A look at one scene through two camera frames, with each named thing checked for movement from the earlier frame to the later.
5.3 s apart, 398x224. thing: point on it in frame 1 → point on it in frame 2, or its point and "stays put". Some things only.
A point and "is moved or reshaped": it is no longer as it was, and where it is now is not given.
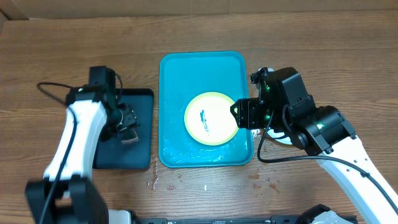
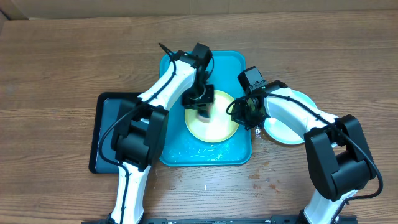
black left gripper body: (124, 118) → (199, 96)
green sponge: (128, 135) is moved or reshaped
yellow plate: (209, 120) stays put
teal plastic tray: (181, 76) stays put
